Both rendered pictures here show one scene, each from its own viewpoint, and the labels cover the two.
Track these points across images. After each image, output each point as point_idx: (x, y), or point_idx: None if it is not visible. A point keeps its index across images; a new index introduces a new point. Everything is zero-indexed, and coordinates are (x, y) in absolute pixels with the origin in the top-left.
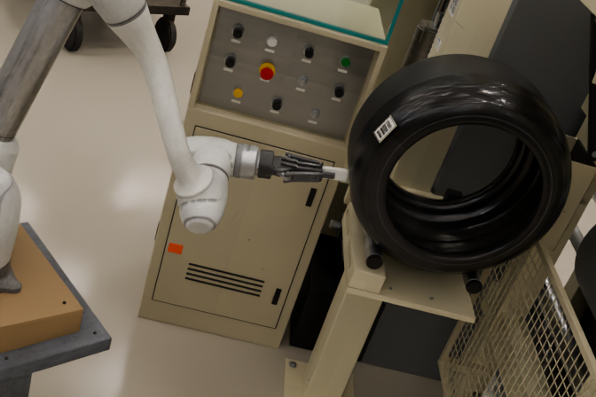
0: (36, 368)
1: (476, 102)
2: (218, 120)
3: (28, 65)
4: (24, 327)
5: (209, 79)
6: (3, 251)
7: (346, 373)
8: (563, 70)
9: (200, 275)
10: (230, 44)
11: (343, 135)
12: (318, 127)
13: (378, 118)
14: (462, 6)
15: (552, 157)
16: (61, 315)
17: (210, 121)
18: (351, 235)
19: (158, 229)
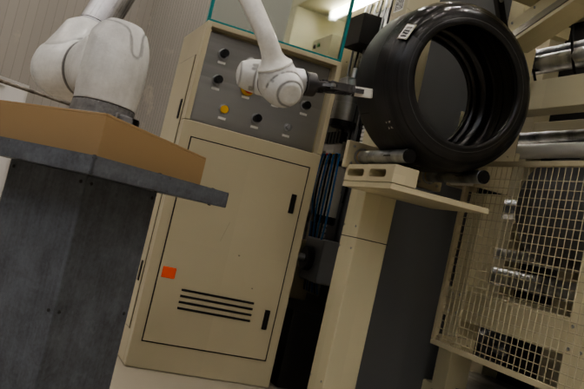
0: (183, 192)
1: (465, 9)
2: (211, 131)
3: None
4: (171, 149)
5: (199, 97)
6: (140, 92)
7: (355, 365)
8: (462, 83)
9: (193, 302)
10: (216, 66)
11: (311, 147)
12: (290, 140)
13: (395, 31)
14: None
15: (518, 52)
16: (193, 154)
17: (204, 132)
18: (371, 164)
19: (151, 253)
